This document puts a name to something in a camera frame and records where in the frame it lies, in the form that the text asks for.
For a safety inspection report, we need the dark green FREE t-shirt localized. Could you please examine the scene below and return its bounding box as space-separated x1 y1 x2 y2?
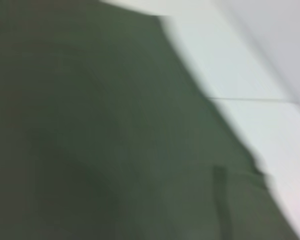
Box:
0 0 300 240

